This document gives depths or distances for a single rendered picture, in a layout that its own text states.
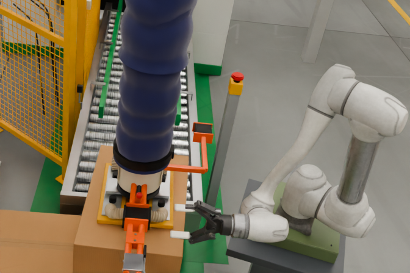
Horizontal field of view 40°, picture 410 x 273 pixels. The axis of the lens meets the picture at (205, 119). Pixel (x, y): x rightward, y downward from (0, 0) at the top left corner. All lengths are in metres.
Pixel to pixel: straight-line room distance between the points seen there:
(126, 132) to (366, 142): 0.84
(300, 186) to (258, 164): 1.77
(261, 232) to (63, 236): 1.03
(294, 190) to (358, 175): 0.35
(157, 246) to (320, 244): 0.74
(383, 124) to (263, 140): 2.55
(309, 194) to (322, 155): 2.06
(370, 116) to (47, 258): 1.51
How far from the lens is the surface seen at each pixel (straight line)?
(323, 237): 2.54
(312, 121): 2.00
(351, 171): 2.17
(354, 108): 1.94
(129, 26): 1.81
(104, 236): 2.16
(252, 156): 4.21
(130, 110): 1.95
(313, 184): 2.39
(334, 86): 1.97
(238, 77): 3.04
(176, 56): 1.84
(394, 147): 4.85
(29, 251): 2.65
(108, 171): 2.37
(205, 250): 3.45
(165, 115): 1.96
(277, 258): 2.48
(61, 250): 2.65
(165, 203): 2.24
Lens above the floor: 2.52
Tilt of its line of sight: 34 degrees down
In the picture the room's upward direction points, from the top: 11 degrees clockwise
